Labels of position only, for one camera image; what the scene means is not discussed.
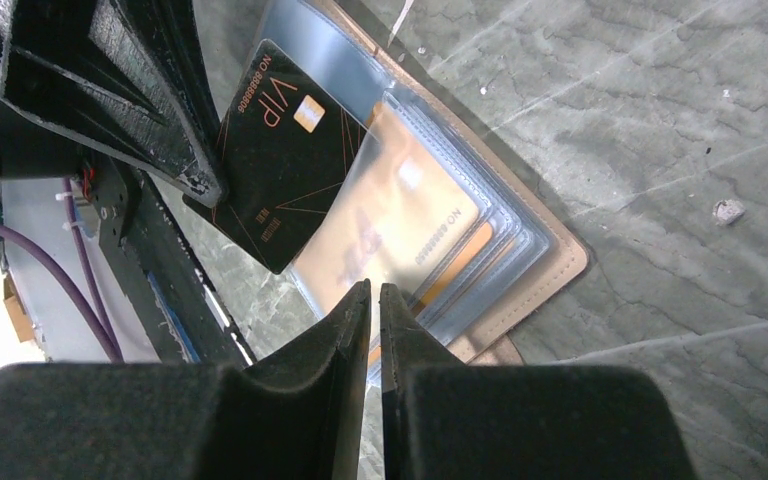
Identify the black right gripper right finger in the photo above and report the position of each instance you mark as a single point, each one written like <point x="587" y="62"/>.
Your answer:
<point x="444" y="419"/>

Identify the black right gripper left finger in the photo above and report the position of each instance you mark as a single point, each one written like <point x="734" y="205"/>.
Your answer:
<point x="295" y="414"/>

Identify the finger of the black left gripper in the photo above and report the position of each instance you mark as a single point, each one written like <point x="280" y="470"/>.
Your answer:
<point x="125" y="78"/>

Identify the tan leather card holder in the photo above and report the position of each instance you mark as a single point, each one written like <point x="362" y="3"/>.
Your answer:
<point x="531" y="255"/>

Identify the black VIP credit card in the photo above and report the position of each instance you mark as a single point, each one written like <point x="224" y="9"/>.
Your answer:
<point x="285" y="147"/>

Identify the gold credit card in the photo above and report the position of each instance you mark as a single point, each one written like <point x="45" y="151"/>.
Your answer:
<point x="403" y="216"/>

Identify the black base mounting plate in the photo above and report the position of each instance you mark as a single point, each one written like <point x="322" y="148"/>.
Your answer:
<point x="154" y="264"/>

